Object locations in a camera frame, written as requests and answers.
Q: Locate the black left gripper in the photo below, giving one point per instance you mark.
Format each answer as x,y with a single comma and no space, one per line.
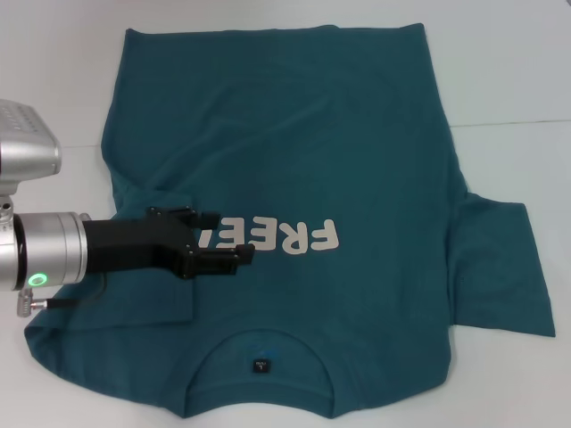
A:
129,243

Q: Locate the blue shirt with FREE print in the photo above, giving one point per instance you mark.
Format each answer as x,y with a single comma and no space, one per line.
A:
334,134

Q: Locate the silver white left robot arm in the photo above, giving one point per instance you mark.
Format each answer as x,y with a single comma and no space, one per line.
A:
44,249

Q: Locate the silver camera mount bracket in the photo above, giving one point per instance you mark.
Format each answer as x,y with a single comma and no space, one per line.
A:
6,208

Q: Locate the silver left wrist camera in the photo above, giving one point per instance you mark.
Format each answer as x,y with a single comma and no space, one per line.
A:
24,147

